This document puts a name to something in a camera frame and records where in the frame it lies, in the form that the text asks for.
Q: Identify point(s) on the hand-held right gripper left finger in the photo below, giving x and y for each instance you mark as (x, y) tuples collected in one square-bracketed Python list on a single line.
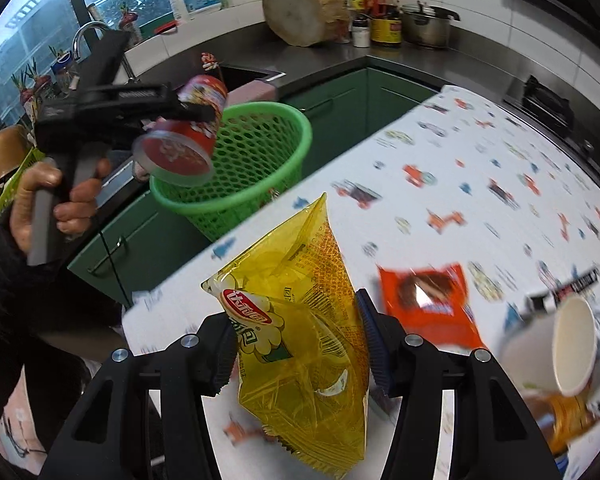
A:
[(224, 355)]

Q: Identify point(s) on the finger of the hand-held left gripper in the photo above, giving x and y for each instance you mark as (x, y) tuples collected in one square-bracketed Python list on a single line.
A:
[(196, 111)]

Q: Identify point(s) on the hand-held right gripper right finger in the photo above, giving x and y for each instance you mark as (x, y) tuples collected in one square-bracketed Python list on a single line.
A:
[(376, 350)]

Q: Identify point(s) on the red snack can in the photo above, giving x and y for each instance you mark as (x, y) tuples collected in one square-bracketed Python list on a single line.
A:
[(180, 152)]

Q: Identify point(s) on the orange snack packet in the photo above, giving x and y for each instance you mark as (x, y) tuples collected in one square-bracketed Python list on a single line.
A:
[(430, 322)]

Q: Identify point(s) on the yellow snack bag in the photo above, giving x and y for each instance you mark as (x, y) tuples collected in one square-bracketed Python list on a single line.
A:
[(300, 310)]

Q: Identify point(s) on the green plastic basket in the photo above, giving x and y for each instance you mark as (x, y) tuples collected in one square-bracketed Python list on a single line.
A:
[(260, 170)]

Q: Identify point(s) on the white paper cup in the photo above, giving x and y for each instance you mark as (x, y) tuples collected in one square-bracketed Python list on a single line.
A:
[(572, 345)]

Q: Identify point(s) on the person's left forearm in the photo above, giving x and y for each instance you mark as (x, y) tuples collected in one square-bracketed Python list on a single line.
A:
[(20, 305)]

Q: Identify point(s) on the person's left hand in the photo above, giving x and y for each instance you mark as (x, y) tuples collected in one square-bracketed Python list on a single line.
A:
[(82, 200)]

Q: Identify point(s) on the small red white figurine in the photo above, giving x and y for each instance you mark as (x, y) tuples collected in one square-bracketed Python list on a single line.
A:
[(209, 60)]

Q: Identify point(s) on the steel sink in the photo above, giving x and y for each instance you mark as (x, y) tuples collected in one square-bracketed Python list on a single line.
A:
[(245, 76)]

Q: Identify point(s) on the steel faucet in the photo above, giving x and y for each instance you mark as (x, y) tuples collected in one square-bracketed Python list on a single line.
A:
[(87, 30)]

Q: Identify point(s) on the golden metal bowl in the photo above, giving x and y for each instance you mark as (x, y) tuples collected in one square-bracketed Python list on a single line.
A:
[(5, 155)]

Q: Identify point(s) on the window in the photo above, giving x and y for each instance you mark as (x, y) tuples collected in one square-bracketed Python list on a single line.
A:
[(40, 20)]

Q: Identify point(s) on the round wooden chopping block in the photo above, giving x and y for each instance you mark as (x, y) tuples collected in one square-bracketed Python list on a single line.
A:
[(300, 10)]

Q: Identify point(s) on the green kitchen cabinets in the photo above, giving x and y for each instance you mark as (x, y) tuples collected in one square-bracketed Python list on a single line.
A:
[(345, 95)]

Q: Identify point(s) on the small black-lidded jar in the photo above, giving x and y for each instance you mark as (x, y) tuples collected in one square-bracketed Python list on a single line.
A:
[(360, 35)]

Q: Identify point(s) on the printed tablecloth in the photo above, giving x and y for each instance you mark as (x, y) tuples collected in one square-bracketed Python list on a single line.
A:
[(480, 185)]

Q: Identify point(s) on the yellow label tin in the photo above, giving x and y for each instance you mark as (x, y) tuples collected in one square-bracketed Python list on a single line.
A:
[(386, 32)]

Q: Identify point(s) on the black snack packet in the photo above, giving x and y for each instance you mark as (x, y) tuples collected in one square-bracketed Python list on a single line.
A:
[(575, 282)]

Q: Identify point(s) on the soy sauce bottle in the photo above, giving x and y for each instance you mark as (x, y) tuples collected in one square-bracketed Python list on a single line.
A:
[(386, 2)]

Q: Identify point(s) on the steel pot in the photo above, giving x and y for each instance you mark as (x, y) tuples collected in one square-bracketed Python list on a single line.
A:
[(427, 30)]

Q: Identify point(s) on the black gas stove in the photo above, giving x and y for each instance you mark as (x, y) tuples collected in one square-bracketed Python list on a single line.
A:
[(545, 100)]

